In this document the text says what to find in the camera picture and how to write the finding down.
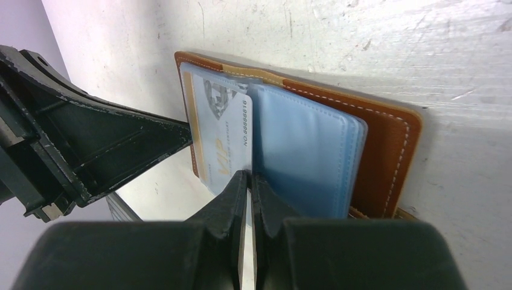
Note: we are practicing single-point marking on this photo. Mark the aluminium frame rail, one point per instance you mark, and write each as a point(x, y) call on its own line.
point(119, 210)

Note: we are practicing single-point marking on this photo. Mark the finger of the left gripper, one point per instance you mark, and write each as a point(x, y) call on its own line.
point(63, 148)

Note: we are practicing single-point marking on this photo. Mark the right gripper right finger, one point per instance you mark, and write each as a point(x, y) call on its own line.
point(298, 252)

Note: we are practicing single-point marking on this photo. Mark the brown leather card holder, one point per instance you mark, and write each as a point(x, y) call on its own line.
point(393, 137)

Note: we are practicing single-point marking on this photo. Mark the white VIP card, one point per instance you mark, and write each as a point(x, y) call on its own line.
point(220, 115)

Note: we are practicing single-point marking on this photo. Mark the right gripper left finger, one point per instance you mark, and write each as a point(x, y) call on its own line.
point(203, 252)

